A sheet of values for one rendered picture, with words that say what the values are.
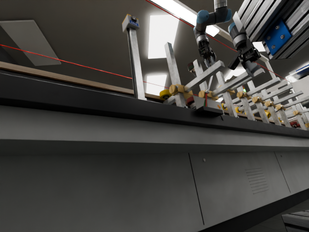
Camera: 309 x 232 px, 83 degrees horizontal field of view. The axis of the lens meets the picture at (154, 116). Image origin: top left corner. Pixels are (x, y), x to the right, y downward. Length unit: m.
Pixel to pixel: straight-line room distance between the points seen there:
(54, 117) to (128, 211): 0.51
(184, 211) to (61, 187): 0.62
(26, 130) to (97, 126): 0.21
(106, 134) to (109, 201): 0.31
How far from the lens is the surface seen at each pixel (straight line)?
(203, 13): 1.31
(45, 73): 0.95
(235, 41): 1.18
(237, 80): 1.11
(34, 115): 0.64
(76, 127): 0.64
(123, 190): 0.87
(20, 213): 0.79
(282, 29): 0.78
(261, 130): 1.53
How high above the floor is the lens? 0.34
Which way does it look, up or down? 22 degrees up
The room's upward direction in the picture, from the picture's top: 9 degrees counter-clockwise
